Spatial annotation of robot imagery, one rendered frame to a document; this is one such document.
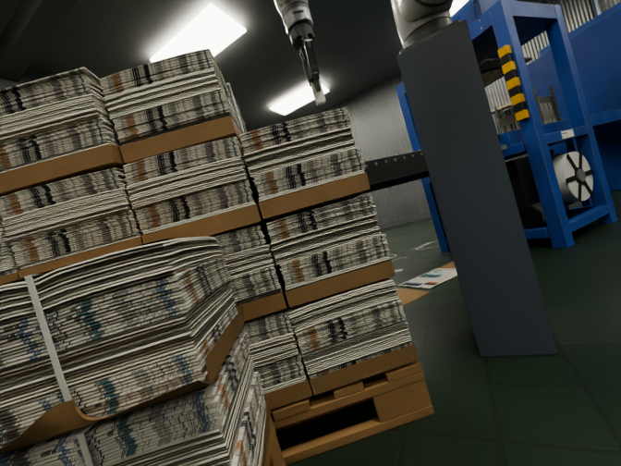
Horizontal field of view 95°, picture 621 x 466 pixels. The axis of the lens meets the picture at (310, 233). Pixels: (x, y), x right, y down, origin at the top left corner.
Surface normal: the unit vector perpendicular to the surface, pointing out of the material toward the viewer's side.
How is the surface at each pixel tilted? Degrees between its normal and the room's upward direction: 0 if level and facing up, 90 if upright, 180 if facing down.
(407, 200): 90
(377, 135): 90
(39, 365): 90
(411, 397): 90
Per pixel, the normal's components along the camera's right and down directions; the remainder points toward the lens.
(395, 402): 0.07, 0.00
